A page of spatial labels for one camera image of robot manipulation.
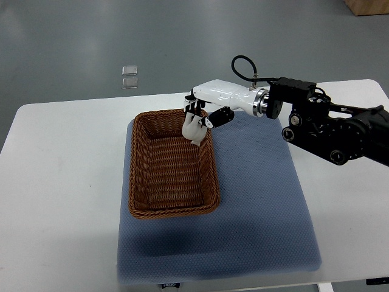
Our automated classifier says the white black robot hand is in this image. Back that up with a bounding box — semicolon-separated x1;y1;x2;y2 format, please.
184;80;269;128

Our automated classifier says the white bear figurine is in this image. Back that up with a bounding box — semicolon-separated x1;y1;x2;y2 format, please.
182;112;207;146

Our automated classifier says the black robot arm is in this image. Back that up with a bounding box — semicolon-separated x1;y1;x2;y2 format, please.
266;77;388;165

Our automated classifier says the brown wicker basket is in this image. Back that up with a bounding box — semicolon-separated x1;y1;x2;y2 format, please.
128;109;221;220

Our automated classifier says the blue grey padded mat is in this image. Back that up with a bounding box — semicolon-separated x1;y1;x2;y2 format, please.
117;111;322;285

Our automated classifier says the upper silver floor plate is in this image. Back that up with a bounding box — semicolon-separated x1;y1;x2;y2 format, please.
122;65;138;76

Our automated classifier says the wooden box corner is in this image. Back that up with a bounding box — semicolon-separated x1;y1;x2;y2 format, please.
344;0;388;16

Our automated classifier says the black table control panel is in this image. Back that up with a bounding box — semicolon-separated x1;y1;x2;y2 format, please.
366;277;389;286

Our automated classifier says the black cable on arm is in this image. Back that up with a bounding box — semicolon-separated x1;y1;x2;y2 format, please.
231;55;279;91

